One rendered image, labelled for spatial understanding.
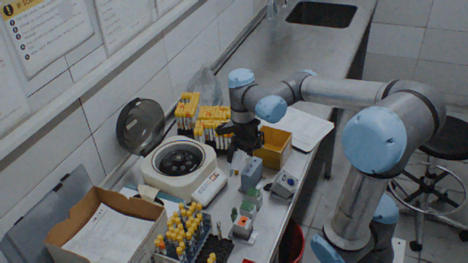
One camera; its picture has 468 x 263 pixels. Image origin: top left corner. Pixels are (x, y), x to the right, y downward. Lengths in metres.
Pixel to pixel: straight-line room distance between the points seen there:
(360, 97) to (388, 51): 2.58
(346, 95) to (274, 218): 0.60
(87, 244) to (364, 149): 0.94
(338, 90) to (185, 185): 0.65
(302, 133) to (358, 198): 0.87
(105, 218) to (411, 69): 2.78
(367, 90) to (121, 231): 0.88
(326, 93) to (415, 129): 0.31
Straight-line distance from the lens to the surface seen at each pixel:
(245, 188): 1.51
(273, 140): 1.70
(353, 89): 1.02
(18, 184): 1.33
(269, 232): 1.42
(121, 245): 1.38
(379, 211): 1.18
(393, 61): 3.61
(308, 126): 1.82
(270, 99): 1.08
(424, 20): 3.45
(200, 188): 1.49
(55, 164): 1.41
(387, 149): 0.79
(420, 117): 0.84
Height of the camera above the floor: 2.00
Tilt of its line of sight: 39 degrees down
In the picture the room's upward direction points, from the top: 4 degrees counter-clockwise
